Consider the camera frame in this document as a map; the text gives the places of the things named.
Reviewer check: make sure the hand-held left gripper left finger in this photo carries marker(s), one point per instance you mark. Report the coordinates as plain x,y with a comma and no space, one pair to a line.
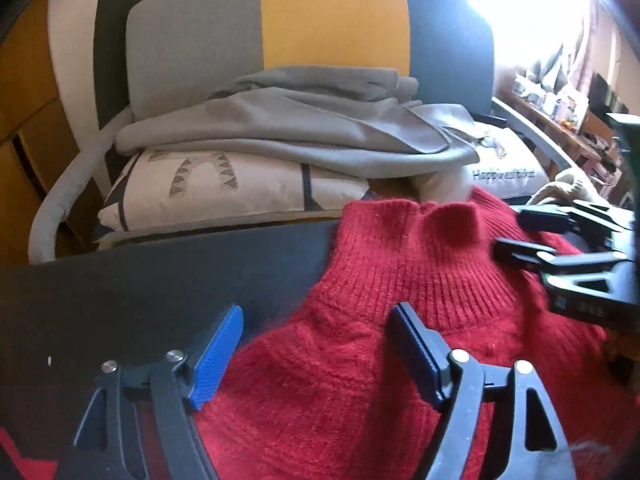
215,360

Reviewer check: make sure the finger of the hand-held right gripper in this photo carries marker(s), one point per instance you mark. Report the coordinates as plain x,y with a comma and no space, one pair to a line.
520,251
542,220

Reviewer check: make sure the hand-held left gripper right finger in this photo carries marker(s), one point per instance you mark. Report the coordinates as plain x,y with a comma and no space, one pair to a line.
415,355

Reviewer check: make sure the cream knit sweater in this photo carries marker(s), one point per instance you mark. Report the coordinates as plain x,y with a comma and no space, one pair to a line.
565,187

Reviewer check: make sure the red knit sweater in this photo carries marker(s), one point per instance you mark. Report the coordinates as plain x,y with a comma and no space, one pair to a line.
350,385

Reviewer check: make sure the white pillow black lettering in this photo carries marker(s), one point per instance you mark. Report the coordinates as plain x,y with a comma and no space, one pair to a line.
505,170

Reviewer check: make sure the wooden table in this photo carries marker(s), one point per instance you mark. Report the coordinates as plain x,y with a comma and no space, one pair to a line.
575,140

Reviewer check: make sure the cluster of glass jars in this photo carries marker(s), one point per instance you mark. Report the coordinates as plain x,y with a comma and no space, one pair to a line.
550,100

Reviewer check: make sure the black monitor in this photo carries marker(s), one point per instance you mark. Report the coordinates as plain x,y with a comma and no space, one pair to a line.
602,90

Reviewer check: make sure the white pillow grey print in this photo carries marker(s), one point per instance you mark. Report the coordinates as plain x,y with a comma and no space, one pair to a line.
225,195

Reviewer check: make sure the pale patterned curtain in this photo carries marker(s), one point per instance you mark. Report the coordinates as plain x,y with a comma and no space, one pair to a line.
590,50

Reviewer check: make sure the bright window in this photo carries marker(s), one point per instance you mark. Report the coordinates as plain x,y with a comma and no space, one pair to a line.
525,0

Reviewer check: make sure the grey garment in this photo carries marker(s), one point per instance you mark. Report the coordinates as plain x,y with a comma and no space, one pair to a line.
300,120

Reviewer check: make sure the grey yellow blue armchair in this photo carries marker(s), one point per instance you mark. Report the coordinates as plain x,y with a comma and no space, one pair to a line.
200,35

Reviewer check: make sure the black upright cushion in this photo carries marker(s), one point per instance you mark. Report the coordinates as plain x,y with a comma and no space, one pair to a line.
112,50

